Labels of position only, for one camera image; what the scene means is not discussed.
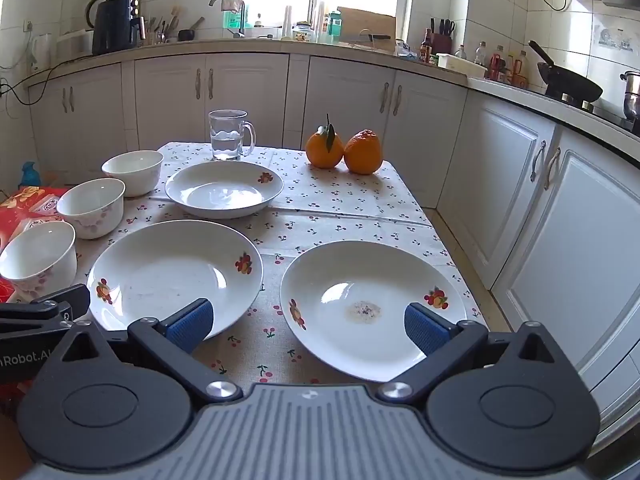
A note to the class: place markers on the grey kitchen countertop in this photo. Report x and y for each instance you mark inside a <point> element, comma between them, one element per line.
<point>250,45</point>

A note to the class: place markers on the cloth on faucet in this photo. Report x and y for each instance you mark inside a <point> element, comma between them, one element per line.
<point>231,2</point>

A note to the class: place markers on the clear plastic bottle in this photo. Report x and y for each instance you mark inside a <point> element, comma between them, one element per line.
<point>461,52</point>
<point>480,55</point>

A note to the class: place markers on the white plastic tray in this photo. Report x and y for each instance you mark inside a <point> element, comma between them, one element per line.
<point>462,65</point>

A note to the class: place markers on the white appliance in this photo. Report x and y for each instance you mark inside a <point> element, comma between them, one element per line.
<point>75,45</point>

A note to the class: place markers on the stack of plastic cups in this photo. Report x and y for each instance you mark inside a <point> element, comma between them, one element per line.
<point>287,22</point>
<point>320,22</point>

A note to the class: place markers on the black electric kettle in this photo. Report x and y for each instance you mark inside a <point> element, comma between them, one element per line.
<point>115,27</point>

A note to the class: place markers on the bumpy orange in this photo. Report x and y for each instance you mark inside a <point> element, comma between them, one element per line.
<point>363,152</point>

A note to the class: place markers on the red knife block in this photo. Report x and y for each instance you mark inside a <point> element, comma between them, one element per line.
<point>442,40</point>

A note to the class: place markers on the small black saucepan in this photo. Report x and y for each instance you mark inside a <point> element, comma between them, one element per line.
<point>186,35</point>

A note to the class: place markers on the glass jar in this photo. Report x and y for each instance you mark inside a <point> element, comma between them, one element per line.
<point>303,32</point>

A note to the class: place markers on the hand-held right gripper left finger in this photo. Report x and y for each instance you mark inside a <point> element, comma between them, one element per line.
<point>192,322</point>

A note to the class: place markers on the wall sticker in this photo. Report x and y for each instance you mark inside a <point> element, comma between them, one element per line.
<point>612,39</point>

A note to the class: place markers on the blue bottle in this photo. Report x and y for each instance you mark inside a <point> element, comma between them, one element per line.
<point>29,175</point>

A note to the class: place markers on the yellow oil bottle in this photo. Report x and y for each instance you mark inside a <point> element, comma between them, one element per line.
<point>521,70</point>

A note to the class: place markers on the orange with green leaf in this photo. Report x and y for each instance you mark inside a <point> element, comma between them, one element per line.
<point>320,152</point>

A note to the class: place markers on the wooden cutting board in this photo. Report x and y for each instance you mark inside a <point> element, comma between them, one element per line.
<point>367,22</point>

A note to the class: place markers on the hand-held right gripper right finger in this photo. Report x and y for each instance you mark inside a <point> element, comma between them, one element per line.
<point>425,329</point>

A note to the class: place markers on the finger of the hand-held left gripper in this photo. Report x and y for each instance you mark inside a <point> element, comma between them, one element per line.
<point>65,305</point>

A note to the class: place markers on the utensil holder with utensils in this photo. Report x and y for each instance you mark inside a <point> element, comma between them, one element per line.
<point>160,30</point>

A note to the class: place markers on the steel pot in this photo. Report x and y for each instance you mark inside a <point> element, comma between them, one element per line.
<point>632,95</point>

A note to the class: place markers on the red condiment bottle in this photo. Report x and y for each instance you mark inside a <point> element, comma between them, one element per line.
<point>497,65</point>

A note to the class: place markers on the dark sauce bottle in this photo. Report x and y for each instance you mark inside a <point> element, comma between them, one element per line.
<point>426,50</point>

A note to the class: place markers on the white bowl pink flowers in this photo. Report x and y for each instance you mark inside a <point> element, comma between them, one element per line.
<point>37,260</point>
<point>92,210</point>

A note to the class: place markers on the glass mug with water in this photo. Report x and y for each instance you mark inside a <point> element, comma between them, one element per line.
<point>227,135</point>

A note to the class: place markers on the red gift box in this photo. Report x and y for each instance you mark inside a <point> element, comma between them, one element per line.
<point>25,205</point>

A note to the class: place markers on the black wok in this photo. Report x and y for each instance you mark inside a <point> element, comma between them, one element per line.
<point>570,82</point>

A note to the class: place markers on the chrome kitchen faucet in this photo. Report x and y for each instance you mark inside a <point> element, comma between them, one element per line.
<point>241,15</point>

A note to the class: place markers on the white electric kettle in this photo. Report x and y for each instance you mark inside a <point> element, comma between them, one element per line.
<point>41,52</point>

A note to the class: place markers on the cherry print tablecloth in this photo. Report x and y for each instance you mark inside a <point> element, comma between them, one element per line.
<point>325,220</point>

